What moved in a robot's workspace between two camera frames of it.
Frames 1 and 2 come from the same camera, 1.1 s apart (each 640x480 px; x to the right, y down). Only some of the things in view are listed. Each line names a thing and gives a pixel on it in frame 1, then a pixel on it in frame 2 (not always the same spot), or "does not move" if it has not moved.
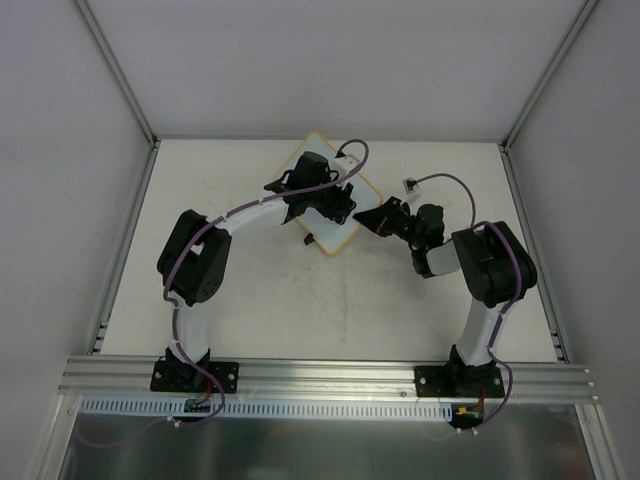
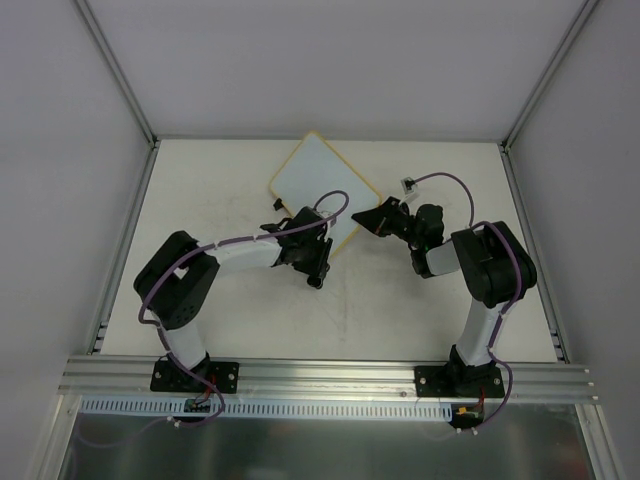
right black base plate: (459, 382) does not move
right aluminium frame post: (548, 74) does not move
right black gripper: (391, 216) does not move
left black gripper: (335, 201) -> (324, 257)
